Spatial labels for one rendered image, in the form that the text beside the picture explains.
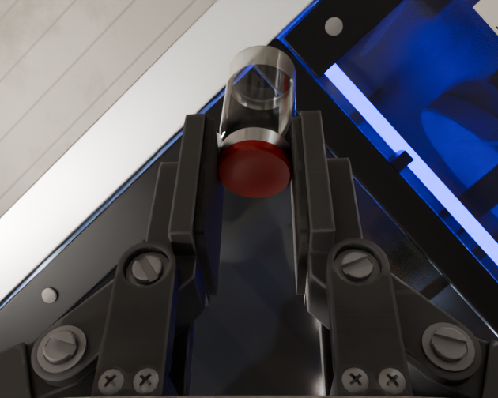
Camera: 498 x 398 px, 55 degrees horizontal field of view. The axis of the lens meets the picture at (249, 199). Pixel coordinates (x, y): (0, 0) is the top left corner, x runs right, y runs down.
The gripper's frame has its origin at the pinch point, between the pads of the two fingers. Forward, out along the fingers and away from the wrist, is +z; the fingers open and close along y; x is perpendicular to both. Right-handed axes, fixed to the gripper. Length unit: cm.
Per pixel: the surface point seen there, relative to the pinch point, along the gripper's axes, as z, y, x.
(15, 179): 154, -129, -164
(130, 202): 20.4, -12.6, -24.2
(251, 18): 30.5, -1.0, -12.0
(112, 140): 24.2, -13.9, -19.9
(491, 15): 28.8, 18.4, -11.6
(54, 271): 16.3, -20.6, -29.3
